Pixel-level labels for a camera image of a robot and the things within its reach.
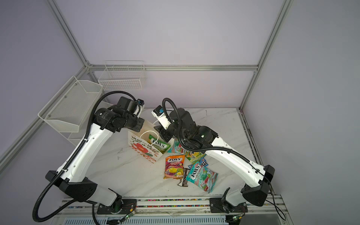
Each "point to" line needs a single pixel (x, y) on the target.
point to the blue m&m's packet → (203, 161)
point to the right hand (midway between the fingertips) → (155, 124)
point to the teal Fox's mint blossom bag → (176, 147)
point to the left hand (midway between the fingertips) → (136, 123)
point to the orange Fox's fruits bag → (174, 166)
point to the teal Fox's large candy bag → (201, 176)
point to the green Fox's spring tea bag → (193, 156)
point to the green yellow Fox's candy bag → (160, 146)
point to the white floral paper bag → (139, 142)
